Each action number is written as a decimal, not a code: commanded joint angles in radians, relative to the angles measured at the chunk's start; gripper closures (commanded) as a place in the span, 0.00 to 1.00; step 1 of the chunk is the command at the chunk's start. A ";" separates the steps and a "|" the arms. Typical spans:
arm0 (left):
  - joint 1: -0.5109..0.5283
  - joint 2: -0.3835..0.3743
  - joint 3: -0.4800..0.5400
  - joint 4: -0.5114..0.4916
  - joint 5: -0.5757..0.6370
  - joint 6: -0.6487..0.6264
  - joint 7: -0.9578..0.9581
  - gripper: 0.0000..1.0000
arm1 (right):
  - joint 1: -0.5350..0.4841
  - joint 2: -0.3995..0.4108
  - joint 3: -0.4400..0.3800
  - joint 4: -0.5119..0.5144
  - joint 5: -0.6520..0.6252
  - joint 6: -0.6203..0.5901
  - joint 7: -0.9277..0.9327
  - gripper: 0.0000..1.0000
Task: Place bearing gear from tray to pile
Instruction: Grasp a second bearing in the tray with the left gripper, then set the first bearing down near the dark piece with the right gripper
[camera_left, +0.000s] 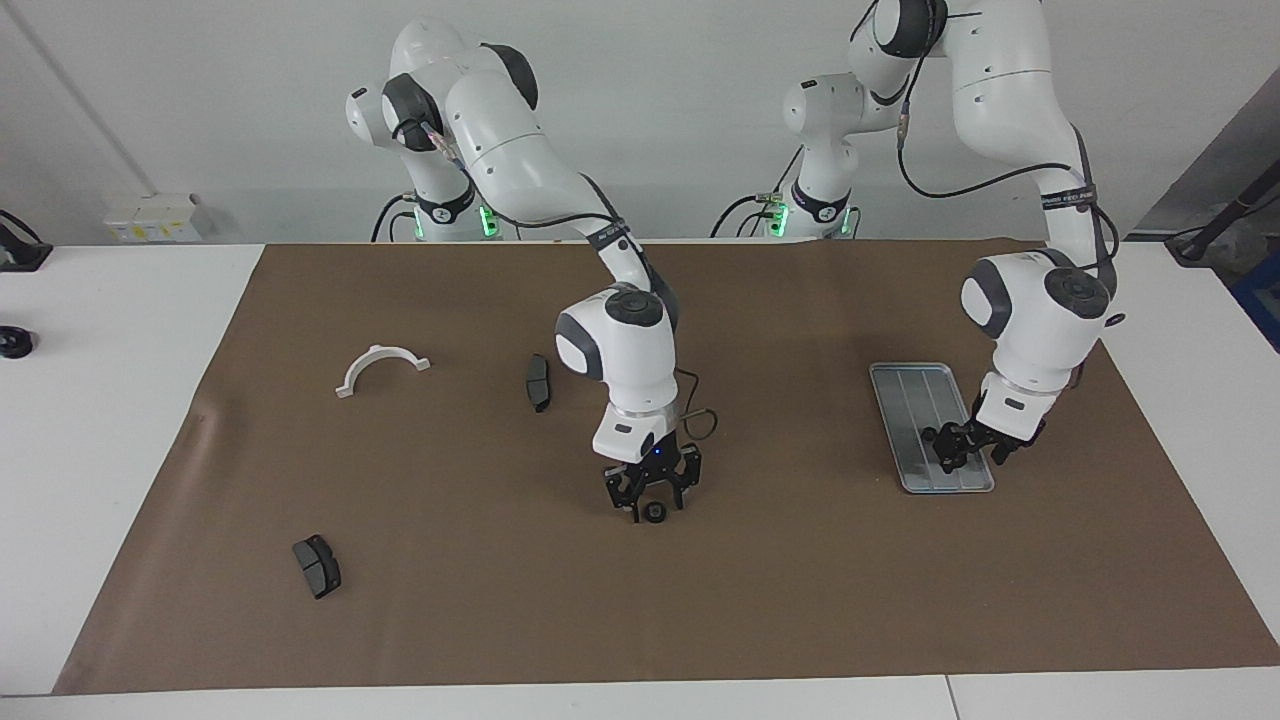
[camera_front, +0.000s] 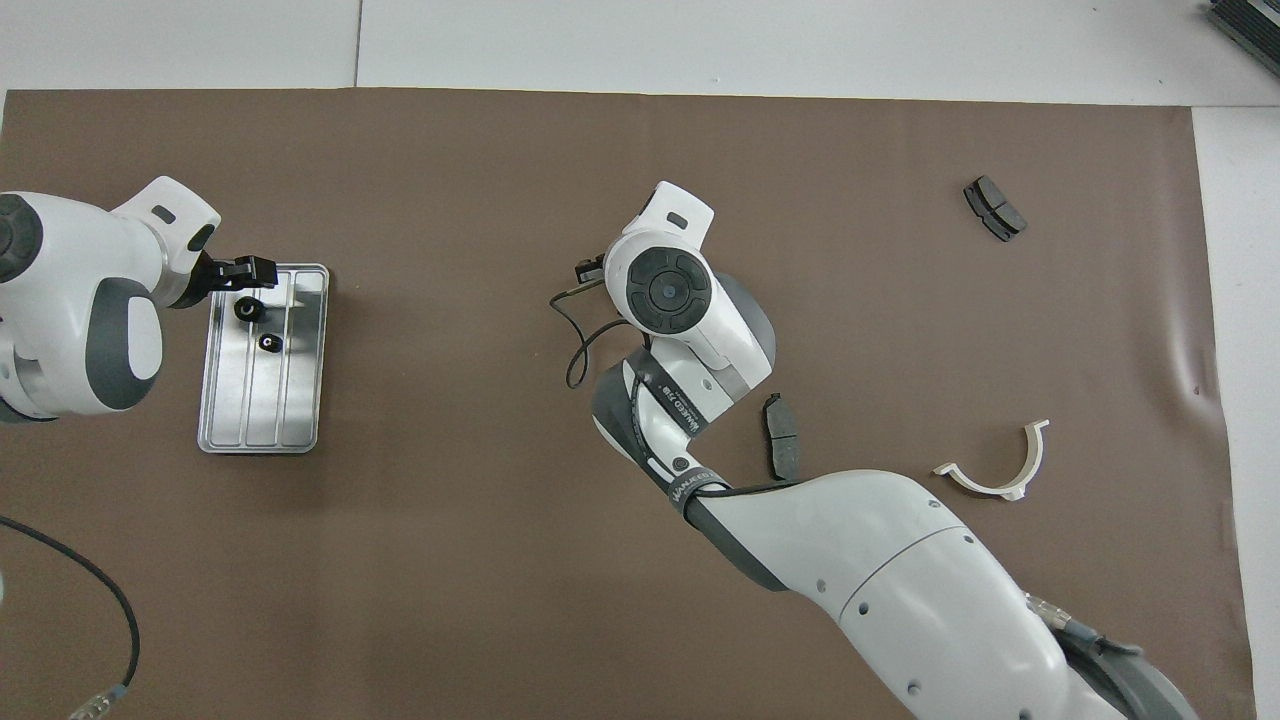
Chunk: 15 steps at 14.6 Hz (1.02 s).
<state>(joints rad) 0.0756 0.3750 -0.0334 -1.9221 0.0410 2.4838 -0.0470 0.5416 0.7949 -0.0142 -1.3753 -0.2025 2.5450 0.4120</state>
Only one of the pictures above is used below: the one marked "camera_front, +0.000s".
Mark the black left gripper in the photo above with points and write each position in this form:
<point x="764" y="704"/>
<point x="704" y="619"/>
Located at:
<point x="196" y="280"/>

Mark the small black bearing gear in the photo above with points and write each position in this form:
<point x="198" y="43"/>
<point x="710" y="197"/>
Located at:
<point x="271" y="343"/>

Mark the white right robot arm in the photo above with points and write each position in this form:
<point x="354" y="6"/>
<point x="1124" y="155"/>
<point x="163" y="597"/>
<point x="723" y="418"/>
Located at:
<point x="900" y="580"/>

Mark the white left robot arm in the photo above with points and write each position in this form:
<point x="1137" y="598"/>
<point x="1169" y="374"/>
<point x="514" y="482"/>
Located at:
<point x="60" y="300"/>

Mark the silver metal tray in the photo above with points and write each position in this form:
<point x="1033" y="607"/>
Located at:
<point x="300" y="400"/>

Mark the dark grey brake pad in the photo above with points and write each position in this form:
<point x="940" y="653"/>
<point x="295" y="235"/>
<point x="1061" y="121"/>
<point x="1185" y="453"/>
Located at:
<point x="995" y="208"/>
<point x="781" y="435"/>

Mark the brown paper mat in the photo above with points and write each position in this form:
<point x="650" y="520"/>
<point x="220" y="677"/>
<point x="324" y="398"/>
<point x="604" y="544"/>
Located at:
<point x="500" y="600"/>

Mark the dark grey ribbed box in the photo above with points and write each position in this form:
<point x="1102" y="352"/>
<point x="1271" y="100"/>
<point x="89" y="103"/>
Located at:
<point x="1255" y="25"/>

